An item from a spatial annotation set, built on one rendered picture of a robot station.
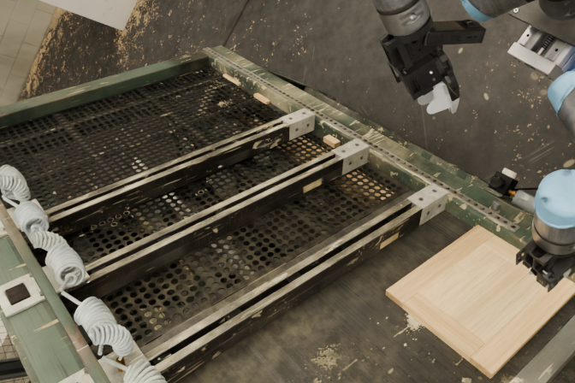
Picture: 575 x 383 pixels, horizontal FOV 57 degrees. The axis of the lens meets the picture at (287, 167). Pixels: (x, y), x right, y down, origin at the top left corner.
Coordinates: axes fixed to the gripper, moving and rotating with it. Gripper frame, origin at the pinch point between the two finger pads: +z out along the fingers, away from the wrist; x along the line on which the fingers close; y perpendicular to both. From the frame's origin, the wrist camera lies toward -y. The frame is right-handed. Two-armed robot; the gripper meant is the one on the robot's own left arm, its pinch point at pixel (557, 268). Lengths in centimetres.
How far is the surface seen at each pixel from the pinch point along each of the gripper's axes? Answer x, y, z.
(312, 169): -76, 16, 33
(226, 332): -36, 60, 2
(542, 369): 8.4, 11.6, 25.9
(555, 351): 7.4, 5.8, 29.4
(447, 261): -26.3, 6.4, 36.8
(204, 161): -99, 40, 24
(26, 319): -62, 91, -16
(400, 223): -42, 9, 32
